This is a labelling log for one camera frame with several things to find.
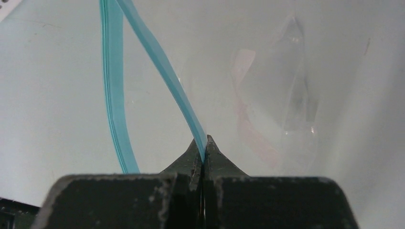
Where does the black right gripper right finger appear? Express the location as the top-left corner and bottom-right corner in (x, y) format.
(202, 136), (358, 229)

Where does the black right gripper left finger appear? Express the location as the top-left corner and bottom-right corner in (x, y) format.
(32, 142), (202, 229)

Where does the clear zip bag blue zipper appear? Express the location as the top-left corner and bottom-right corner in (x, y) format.
(98, 0), (320, 175)

